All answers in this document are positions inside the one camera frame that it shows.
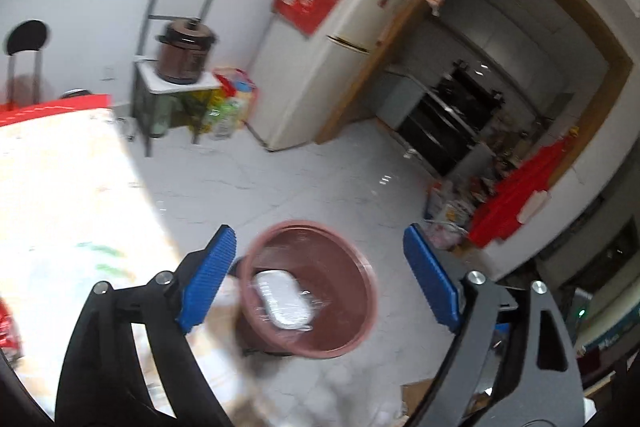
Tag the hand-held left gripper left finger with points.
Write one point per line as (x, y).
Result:
(210, 277)

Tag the table with patterned cloth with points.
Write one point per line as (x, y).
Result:
(65, 207)

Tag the cardboard box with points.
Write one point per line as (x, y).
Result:
(425, 399)

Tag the grey kitchen cabinet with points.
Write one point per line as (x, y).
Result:
(400, 99)

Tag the clear plastic clamshell container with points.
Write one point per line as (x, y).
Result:
(285, 299)

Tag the brown pressure cooker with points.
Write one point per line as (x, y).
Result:
(182, 57)

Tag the colourful woven shopping bag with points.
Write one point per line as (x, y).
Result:
(240, 89)

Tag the cream fridge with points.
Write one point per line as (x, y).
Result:
(310, 82)

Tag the black oven range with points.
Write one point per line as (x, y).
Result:
(450, 122)

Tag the black chair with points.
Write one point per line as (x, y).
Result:
(26, 37)

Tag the green yellow bag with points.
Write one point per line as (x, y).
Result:
(222, 119)

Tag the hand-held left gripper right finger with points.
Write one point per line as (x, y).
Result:
(432, 277)

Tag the black rack white shelf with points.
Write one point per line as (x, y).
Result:
(145, 87)

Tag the pink plastic basin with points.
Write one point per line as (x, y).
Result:
(345, 287)

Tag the red hanging cloth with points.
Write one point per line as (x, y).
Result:
(525, 177)

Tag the wooden door frame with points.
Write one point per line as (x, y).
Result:
(615, 72)

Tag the red printed tablecloth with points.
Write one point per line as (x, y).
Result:
(55, 107)

